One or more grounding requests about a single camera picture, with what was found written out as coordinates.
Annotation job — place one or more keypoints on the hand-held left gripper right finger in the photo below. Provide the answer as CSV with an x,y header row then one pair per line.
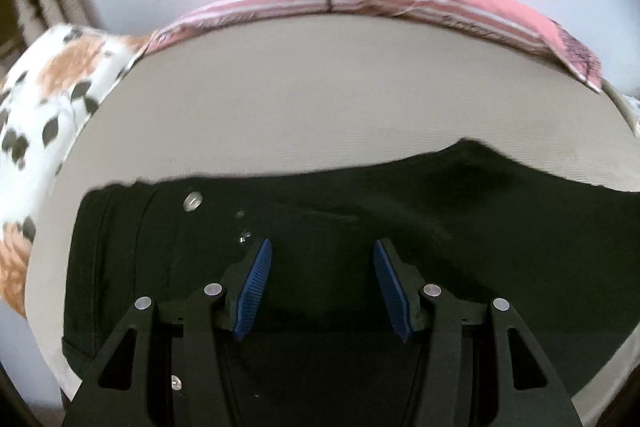
x,y
389,284

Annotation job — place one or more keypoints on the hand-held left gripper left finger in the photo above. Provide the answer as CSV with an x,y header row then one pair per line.
x,y
254,287

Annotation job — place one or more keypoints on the black pants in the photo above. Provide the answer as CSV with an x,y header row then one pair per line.
x,y
350,207

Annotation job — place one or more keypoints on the white floral blanket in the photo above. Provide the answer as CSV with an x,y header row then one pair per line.
x,y
50,107

